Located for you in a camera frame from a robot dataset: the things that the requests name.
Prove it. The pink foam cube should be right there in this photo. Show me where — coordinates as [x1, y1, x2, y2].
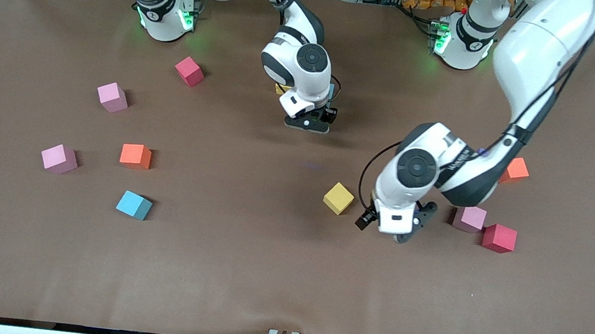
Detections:
[451, 204, 488, 236]
[95, 80, 131, 116]
[39, 141, 81, 177]

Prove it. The orange foam cube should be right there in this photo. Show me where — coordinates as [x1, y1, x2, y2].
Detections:
[118, 143, 154, 171]
[499, 155, 532, 187]

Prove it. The brown table mat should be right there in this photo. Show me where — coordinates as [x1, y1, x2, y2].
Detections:
[0, 0, 595, 334]

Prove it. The red foam cube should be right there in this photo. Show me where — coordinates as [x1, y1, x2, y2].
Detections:
[173, 54, 207, 89]
[481, 222, 519, 256]

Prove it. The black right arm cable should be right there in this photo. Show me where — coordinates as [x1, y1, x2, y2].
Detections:
[328, 74, 344, 106]

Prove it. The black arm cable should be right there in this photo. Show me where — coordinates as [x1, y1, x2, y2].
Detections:
[355, 0, 595, 236]
[328, 74, 344, 106]

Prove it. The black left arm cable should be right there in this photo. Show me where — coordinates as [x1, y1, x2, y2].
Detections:
[355, 0, 595, 236]

